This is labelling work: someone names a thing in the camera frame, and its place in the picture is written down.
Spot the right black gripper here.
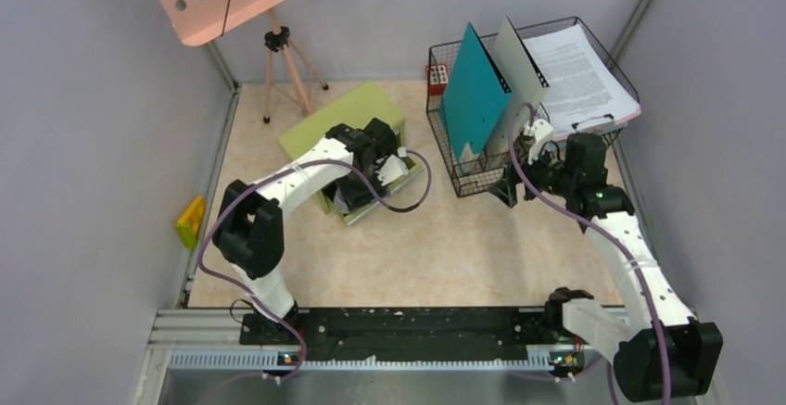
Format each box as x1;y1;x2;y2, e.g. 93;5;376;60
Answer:
488;137;577;208

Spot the green rectangular box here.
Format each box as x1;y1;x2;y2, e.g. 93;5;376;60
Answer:
278;82;424;225

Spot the teal folder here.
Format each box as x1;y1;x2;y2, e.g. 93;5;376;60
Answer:
442;23;512;163

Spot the grey white folder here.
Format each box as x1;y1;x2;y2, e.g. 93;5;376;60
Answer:
486;17;550;155

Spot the printed paper clipboard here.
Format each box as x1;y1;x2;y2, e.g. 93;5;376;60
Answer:
523;23;641;141

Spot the black wire desk organizer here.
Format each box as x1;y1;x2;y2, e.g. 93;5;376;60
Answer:
425;16;640;197

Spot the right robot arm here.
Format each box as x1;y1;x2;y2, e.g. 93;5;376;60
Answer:
507;133;723;404

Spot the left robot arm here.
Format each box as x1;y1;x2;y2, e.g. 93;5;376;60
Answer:
212;118;408;344

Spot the red calculator cube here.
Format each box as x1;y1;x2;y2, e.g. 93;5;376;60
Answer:
425;63;449;96

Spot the yellow green block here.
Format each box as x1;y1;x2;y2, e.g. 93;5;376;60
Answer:
175;196;206;250

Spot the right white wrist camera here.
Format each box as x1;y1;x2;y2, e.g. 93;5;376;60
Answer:
523;119;554;164

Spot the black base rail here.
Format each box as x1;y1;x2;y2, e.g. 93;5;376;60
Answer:
239;307;589;366

